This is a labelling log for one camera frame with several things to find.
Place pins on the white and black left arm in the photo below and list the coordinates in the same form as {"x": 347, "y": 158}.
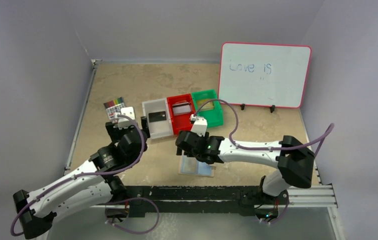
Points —
{"x": 95, "y": 181}

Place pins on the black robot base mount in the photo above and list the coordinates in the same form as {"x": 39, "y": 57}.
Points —
{"x": 243, "y": 200}

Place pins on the black card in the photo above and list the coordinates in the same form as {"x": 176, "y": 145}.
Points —
{"x": 157, "y": 116}

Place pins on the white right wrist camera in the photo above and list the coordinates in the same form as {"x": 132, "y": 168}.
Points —
{"x": 199, "y": 125}

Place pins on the white card with stripe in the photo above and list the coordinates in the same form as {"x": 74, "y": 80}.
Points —
{"x": 181, "y": 108}

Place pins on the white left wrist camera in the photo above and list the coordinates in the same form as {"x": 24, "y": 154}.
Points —
{"x": 125, "y": 118}

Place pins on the red plastic bin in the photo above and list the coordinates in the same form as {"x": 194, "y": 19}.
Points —
{"x": 180, "y": 122}

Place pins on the white plastic bin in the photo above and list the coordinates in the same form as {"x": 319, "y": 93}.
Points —
{"x": 158, "y": 129}

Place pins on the gold card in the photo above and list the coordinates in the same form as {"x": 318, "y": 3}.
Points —
{"x": 205, "y": 104}

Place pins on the aluminium frame rail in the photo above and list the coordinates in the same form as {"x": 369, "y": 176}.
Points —
{"x": 315, "y": 197}

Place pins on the pink framed whiteboard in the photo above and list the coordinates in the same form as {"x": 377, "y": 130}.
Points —
{"x": 264, "y": 74}

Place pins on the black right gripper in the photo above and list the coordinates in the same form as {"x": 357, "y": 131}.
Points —
{"x": 182, "y": 143}

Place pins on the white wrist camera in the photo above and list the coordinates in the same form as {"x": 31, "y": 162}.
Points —
{"x": 125, "y": 118}
{"x": 199, "y": 125}

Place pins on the pack of coloured markers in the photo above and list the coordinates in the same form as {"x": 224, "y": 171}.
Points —
{"x": 114, "y": 106}

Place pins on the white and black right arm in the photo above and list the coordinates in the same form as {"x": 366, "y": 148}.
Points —
{"x": 293, "y": 162}

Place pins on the green plastic bin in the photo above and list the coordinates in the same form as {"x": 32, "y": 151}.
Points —
{"x": 214, "y": 117}

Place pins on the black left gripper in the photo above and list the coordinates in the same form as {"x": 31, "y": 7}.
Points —
{"x": 144, "y": 125}

